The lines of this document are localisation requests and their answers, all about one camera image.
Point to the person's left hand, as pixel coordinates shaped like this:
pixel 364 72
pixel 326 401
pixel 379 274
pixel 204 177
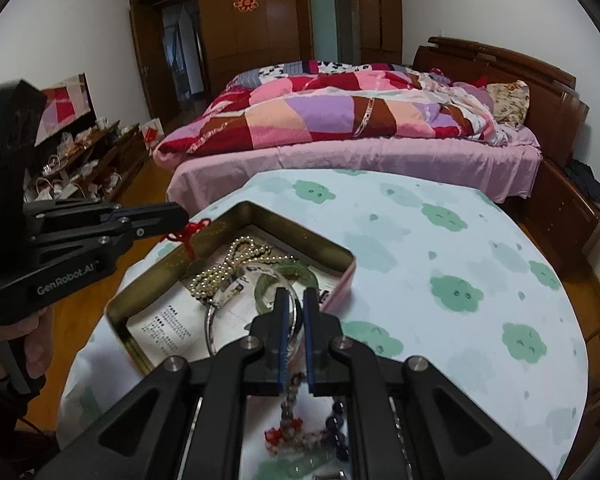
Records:
pixel 37 350

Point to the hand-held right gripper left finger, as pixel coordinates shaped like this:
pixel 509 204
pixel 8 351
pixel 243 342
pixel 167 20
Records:
pixel 281 345

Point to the dark green jade bangle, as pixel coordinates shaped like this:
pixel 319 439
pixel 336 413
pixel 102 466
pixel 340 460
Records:
pixel 261 290

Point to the wooden wardrobe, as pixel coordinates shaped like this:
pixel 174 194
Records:
pixel 260 35

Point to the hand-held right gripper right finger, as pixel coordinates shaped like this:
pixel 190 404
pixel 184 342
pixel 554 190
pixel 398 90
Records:
pixel 309 345

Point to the dark clothes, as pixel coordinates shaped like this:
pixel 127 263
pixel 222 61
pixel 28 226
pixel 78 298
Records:
pixel 587 185

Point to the wooden headboard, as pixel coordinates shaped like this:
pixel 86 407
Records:
pixel 550 105

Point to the wooden nightstand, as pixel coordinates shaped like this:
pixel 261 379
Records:
pixel 555 220

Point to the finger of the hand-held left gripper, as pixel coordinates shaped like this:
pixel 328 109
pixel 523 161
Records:
pixel 150 220

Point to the white floral blanket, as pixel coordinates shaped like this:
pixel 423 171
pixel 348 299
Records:
pixel 475 115

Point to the low wooden cabinet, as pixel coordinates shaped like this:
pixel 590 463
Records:
pixel 125 155

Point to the red paper-cut decoration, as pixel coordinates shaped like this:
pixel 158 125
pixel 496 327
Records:
pixel 245 1

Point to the red and white paper bag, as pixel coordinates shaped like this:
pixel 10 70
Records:
pixel 150 135

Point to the floral pillow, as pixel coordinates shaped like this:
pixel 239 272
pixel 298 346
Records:
pixel 510 100

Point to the patchwork quilt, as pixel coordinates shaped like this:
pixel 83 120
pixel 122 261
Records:
pixel 305 115

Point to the pink metal tin box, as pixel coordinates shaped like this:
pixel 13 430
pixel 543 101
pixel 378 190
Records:
pixel 150 280

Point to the printed paper leaflet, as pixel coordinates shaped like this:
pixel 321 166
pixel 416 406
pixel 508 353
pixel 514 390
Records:
pixel 170 325

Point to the bed with pink sheet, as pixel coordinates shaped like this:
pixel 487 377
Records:
pixel 355 160

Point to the pale jade bangle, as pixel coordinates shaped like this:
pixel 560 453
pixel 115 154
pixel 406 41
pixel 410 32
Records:
pixel 305 470

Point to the cow-print blanket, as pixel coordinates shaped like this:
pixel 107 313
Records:
pixel 290 70

